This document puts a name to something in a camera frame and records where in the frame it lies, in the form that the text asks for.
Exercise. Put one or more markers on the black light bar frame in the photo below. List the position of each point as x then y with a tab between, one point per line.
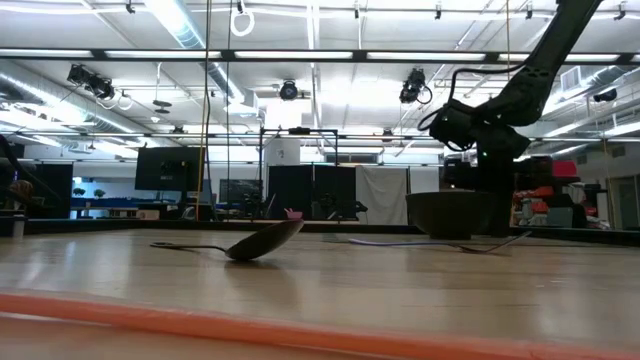
300	55

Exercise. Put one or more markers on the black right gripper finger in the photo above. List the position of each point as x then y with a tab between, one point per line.
491	175
506	200

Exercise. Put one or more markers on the small pink object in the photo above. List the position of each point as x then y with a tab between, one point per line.
294	214

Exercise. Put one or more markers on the black metal frame stand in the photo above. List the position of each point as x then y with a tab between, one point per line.
299	131

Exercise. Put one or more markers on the black spoon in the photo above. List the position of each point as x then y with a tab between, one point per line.
265	241

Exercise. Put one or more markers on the black partition panel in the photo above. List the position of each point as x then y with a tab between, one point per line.
300	192

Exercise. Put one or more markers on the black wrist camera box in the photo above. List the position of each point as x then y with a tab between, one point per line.
452	125

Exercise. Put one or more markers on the black ceiling camera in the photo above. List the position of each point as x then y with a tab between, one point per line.
92	82
288	91
605	95
412	86

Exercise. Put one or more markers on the black bowl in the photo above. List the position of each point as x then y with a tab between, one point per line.
450	215

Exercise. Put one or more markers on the orange straw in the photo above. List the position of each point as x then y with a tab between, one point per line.
200	322

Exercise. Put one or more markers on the white curtain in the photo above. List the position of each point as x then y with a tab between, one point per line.
382	195

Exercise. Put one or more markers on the silver air duct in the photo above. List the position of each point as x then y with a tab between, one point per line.
187	35

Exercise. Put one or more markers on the large black monitor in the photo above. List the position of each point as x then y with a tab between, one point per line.
167	169

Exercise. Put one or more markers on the small dark screen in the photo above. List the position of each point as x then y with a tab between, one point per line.
240	190

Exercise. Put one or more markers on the storage cart with bins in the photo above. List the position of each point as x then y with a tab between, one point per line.
545	195

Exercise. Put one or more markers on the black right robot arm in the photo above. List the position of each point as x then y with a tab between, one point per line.
545	65

